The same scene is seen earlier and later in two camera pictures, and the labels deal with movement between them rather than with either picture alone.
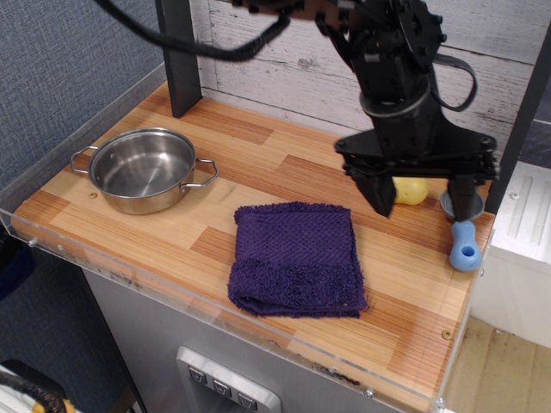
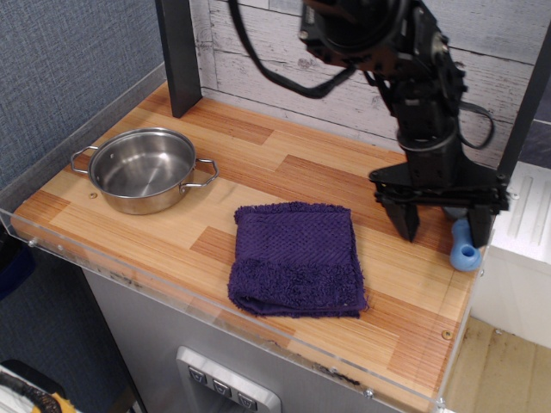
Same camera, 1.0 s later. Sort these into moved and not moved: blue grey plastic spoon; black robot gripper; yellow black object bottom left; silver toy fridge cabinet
Moved: black robot gripper
Not moved: blue grey plastic spoon; silver toy fridge cabinet; yellow black object bottom left
